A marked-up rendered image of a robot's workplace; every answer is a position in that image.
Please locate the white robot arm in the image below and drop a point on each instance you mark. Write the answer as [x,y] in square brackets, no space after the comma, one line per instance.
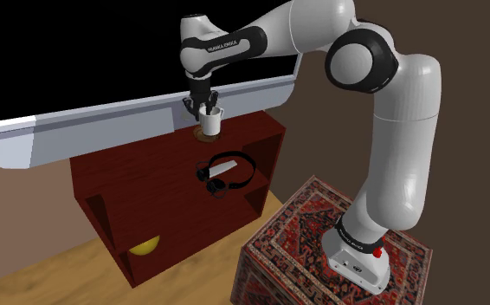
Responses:
[401,139]

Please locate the black headphones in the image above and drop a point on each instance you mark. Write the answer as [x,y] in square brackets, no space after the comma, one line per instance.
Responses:
[245,167]

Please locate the dark red wooden shelf cabinet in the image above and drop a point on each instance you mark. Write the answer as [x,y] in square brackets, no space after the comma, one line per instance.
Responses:
[152,186]

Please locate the brown round coaster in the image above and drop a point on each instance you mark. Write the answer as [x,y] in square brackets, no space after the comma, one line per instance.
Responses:
[206,136]

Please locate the large flat television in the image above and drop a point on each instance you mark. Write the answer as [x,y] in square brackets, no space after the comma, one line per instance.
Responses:
[80,63]

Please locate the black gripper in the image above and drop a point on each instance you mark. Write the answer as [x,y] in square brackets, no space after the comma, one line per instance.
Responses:
[198,87]

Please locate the white mug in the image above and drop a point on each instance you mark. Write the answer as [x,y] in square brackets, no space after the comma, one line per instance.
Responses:
[211,123]

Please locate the red patterned robot stand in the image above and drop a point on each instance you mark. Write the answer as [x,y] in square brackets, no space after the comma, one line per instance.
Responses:
[295,245]

